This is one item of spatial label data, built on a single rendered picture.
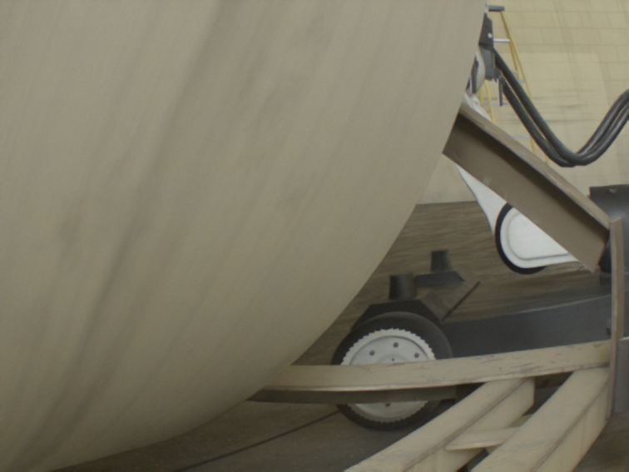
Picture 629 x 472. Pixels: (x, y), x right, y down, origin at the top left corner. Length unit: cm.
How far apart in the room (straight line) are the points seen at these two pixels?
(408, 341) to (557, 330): 28
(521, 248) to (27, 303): 129
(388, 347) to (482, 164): 65
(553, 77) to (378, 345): 807
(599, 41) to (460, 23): 864
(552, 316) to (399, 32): 97
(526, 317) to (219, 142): 108
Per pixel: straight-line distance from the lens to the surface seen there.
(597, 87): 945
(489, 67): 205
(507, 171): 103
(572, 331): 164
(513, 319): 164
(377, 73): 74
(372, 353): 165
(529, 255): 175
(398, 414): 165
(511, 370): 109
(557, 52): 959
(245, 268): 74
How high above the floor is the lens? 42
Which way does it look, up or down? 4 degrees down
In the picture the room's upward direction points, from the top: 6 degrees counter-clockwise
